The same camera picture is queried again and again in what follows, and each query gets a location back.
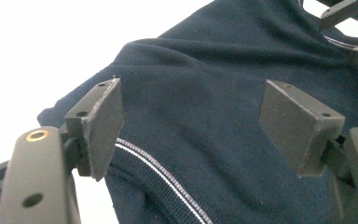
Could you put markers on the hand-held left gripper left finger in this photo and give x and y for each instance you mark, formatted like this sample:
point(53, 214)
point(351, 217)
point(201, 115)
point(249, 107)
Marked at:
point(102, 133)

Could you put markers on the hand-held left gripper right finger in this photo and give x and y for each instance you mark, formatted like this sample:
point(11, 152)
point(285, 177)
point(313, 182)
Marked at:
point(295, 130)

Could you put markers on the dark navy sweater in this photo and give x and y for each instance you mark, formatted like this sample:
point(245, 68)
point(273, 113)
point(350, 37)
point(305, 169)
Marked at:
point(214, 109)

